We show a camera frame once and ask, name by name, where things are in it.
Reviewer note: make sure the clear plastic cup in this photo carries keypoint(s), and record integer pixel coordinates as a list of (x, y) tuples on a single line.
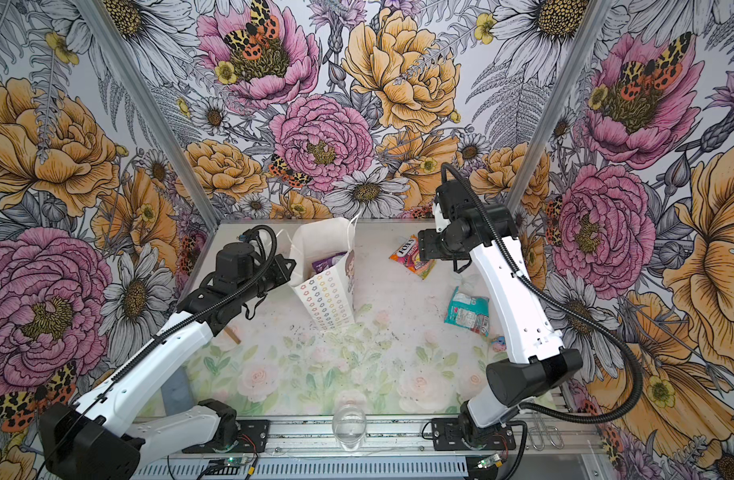
[(349, 426)]

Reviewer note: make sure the metal tongs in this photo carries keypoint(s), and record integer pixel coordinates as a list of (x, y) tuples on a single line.
[(540, 434)]

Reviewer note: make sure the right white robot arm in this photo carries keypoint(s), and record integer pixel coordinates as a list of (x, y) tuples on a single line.
[(538, 361)]

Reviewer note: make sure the teal snack packet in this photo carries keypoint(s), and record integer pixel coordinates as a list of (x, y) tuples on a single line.
[(469, 312)]

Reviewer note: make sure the red Fox's candy packet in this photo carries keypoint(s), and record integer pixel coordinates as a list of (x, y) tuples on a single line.
[(408, 255)]

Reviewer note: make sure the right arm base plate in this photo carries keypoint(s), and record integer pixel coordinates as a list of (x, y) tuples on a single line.
[(453, 434)]

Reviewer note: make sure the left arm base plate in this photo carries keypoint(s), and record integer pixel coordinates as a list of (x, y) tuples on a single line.
[(241, 436)]

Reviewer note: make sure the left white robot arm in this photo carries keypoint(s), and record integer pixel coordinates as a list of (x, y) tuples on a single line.
[(97, 437)]

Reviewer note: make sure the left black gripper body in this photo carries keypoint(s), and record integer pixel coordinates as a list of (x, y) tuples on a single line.
[(282, 267)]

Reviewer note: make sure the aluminium front rail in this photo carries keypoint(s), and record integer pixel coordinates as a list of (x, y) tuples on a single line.
[(201, 432)]

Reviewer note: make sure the small blue pink toy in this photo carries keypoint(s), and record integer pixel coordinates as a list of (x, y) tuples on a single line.
[(498, 344)]

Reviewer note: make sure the purple snack packet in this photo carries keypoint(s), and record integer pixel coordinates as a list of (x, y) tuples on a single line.
[(320, 266)]

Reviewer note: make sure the wooden block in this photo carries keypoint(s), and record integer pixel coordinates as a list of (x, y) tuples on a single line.
[(231, 333)]

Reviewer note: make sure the white paper bag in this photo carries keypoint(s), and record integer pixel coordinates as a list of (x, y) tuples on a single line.
[(328, 297)]

